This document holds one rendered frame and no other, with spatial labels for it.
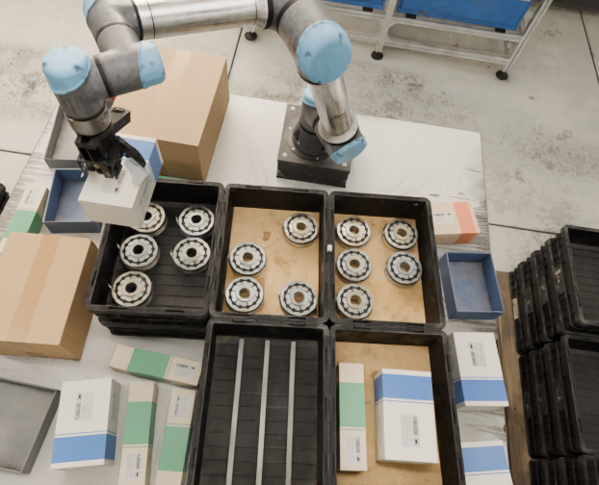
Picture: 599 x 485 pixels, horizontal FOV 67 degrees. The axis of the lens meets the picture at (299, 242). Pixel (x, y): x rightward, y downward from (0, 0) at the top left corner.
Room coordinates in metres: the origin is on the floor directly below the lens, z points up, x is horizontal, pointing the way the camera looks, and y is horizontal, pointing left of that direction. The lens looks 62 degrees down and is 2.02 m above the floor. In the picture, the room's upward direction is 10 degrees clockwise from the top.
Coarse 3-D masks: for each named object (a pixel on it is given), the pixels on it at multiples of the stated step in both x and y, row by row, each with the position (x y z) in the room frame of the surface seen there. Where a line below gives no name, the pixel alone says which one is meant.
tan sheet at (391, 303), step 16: (368, 224) 0.74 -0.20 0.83; (384, 224) 0.75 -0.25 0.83; (336, 256) 0.61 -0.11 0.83; (384, 256) 0.64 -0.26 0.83; (416, 256) 0.66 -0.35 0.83; (336, 288) 0.51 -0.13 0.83; (368, 288) 0.53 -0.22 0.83; (384, 288) 0.54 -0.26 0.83; (400, 288) 0.55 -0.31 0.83; (416, 288) 0.56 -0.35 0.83; (384, 304) 0.49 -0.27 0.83; (400, 304) 0.50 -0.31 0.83; (416, 304) 0.51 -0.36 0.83; (400, 320) 0.45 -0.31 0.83; (416, 320) 0.46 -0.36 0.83
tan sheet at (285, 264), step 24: (240, 216) 0.69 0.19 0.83; (264, 216) 0.70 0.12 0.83; (288, 216) 0.72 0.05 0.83; (312, 216) 0.73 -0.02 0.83; (240, 240) 0.61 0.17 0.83; (264, 240) 0.62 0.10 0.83; (288, 264) 0.56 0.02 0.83; (312, 264) 0.57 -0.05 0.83; (264, 288) 0.47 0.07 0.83; (264, 312) 0.41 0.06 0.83
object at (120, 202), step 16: (144, 144) 0.66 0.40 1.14; (160, 160) 0.67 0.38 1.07; (96, 176) 0.55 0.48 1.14; (128, 176) 0.56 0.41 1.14; (96, 192) 0.50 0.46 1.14; (112, 192) 0.51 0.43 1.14; (128, 192) 0.52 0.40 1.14; (144, 192) 0.55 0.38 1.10; (96, 208) 0.48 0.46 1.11; (112, 208) 0.48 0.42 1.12; (128, 208) 0.48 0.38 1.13; (144, 208) 0.53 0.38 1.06; (128, 224) 0.48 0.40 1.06
